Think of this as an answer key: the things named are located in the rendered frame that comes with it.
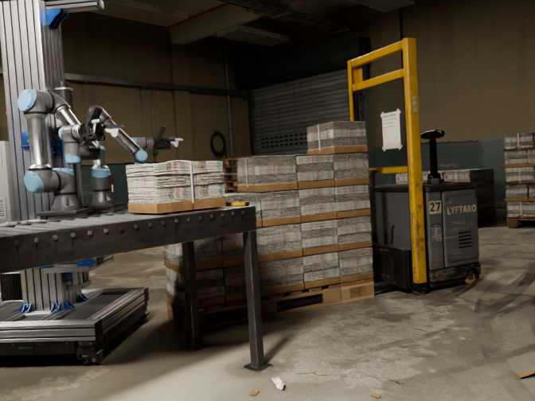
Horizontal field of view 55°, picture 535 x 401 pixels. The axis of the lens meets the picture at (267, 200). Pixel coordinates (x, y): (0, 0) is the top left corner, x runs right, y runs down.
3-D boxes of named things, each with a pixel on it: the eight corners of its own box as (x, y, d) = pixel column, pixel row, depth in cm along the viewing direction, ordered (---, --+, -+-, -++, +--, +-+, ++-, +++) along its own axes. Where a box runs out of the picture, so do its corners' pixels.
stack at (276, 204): (167, 319, 353) (158, 198, 348) (314, 293, 402) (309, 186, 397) (182, 333, 318) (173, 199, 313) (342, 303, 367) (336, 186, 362)
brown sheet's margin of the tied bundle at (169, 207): (157, 208, 260) (156, 200, 260) (188, 210, 238) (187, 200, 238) (127, 212, 250) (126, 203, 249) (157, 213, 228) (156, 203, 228)
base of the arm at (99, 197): (87, 205, 328) (85, 190, 327) (97, 204, 343) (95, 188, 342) (110, 204, 326) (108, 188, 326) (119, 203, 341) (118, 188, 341)
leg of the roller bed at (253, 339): (257, 363, 261) (249, 229, 257) (266, 365, 257) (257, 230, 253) (249, 367, 256) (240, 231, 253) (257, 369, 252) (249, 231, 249)
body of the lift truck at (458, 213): (373, 278, 444) (369, 185, 440) (423, 269, 467) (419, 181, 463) (431, 293, 381) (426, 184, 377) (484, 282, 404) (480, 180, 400)
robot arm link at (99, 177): (92, 189, 326) (91, 168, 326) (91, 189, 339) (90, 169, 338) (112, 188, 330) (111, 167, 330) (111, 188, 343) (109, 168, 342)
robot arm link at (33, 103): (62, 192, 277) (53, 89, 274) (37, 193, 264) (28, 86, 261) (48, 192, 283) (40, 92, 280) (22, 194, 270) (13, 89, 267)
